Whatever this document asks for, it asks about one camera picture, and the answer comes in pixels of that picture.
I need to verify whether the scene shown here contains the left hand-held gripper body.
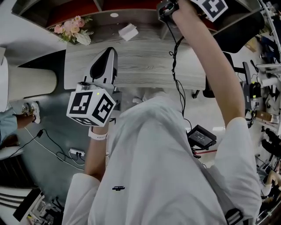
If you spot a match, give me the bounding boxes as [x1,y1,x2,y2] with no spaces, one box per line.
[66,81,123,127]

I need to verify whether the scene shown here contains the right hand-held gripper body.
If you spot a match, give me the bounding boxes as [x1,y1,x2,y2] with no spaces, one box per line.
[156,0,229,23]

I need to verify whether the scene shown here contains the grey wooden wall shelf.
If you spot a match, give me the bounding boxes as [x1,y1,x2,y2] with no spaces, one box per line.
[11,0,263,40]

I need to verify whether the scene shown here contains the person's left forearm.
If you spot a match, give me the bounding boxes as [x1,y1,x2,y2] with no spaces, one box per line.
[84,129,108,182]

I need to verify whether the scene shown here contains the person's right forearm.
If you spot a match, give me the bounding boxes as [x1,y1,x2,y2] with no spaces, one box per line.
[172,0,246,132]

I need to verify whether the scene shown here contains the grey wooden desk with shelves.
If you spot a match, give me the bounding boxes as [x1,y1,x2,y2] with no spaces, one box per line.
[64,21,207,99]

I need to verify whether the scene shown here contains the white wristband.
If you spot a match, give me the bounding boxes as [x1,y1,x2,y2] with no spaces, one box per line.
[88,126,108,141]

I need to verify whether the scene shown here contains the white vase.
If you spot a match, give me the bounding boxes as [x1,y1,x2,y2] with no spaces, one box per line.
[76,33,92,46]

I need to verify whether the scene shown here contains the white tissue pack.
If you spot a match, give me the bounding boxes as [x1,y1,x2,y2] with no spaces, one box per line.
[118,23,139,42]

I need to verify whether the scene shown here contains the black office chair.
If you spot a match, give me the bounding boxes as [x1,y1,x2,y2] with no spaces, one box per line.
[203,11,265,99]

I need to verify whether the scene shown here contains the white power strip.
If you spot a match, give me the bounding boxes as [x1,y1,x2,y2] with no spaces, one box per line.
[69,148,86,157]

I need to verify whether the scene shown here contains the pink flower bouquet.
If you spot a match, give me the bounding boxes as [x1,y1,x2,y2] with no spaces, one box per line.
[49,15,94,44]

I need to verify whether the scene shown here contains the grey vacuum cleaner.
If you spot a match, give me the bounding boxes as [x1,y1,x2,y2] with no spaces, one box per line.
[242,81,263,123]

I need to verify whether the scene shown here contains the person's white shirt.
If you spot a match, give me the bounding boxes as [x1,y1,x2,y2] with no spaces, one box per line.
[62,96,263,225]

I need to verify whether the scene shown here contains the small brown cardboard box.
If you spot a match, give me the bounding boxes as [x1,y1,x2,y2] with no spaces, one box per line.
[256,109,279,123]

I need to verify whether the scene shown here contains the black floor cable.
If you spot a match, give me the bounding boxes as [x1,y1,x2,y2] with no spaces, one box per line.
[0,128,86,162]

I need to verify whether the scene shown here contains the white round pedestal table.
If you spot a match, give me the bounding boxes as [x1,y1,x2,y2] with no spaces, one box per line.
[0,47,58,112]

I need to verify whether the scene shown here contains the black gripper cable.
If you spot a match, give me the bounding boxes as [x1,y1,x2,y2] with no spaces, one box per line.
[168,21,193,125]

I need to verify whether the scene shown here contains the black recorder box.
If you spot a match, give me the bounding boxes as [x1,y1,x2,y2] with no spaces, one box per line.
[186,124,217,152]

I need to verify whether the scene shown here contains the black strap buckle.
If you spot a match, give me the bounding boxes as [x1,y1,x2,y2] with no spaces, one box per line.
[225,207,244,225]

